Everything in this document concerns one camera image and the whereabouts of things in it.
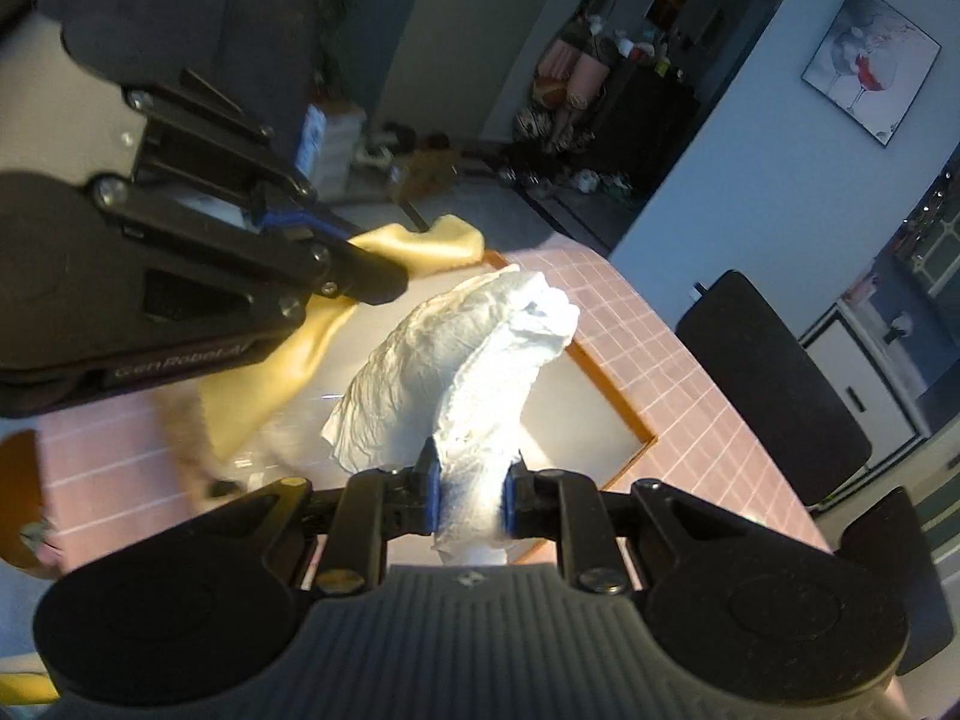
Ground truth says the white mesh cloth bag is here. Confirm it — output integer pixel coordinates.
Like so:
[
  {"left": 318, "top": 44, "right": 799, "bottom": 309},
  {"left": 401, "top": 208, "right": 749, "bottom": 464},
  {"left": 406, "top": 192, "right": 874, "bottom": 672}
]
[{"left": 322, "top": 265, "right": 579, "bottom": 566}]

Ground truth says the yellow cloth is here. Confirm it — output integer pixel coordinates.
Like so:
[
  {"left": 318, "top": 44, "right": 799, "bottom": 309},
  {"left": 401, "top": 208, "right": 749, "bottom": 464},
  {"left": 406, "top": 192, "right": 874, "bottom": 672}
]
[{"left": 155, "top": 215, "right": 485, "bottom": 489}]

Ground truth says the person's left hand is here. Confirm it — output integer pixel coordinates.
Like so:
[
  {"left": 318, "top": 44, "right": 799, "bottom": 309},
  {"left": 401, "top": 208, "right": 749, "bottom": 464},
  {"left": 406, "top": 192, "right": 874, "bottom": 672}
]
[{"left": 0, "top": 429, "right": 60, "bottom": 580}]

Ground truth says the orange cardboard box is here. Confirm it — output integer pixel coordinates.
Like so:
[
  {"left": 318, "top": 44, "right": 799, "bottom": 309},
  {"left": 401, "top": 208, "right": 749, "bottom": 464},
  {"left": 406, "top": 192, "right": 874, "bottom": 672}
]
[{"left": 478, "top": 245, "right": 659, "bottom": 564}]

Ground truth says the white cardboard floor box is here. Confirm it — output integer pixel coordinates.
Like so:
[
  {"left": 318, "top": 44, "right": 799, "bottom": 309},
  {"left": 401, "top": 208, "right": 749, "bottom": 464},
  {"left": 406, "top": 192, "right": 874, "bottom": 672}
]
[{"left": 295, "top": 101, "right": 366, "bottom": 202}]

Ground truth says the brown cardboard floor box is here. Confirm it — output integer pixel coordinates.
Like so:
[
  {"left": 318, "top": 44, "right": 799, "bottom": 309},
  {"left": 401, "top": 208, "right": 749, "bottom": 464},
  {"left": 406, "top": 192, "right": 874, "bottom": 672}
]
[{"left": 387, "top": 149, "right": 460, "bottom": 203}]

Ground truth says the pink checkered tablecloth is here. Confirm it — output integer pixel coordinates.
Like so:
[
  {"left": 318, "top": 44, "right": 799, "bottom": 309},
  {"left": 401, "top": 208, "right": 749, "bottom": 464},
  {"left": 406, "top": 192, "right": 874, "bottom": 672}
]
[{"left": 37, "top": 244, "right": 822, "bottom": 571}]

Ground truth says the left black chair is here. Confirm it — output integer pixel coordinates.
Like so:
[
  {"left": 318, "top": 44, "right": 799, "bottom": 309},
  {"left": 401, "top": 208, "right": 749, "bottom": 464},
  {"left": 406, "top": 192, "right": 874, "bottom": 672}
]
[{"left": 675, "top": 270, "right": 872, "bottom": 507}]

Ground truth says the black chair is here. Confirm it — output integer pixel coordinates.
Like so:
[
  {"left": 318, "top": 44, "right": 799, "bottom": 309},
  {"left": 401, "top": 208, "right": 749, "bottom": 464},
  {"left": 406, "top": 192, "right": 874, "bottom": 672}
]
[
  {"left": 836, "top": 486, "right": 955, "bottom": 676},
  {"left": 675, "top": 270, "right": 872, "bottom": 507}
]

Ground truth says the white sideboard cabinet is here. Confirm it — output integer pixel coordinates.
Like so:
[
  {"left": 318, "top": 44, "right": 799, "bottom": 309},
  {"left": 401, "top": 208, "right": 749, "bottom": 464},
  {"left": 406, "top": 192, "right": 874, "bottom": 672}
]
[{"left": 800, "top": 301, "right": 931, "bottom": 475}]

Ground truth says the right black chair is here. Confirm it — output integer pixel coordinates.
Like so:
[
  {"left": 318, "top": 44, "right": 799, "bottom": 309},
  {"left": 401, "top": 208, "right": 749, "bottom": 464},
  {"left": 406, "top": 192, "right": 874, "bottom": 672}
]
[{"left": 836, "top": 486, "right": 955, "bottom": 676}]

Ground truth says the wine glass wall painting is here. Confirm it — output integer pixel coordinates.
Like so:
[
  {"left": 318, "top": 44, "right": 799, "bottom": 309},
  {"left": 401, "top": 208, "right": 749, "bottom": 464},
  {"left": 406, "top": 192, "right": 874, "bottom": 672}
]
[{"left": 800, "top": 0, "right": 942, "bottom": 146}]

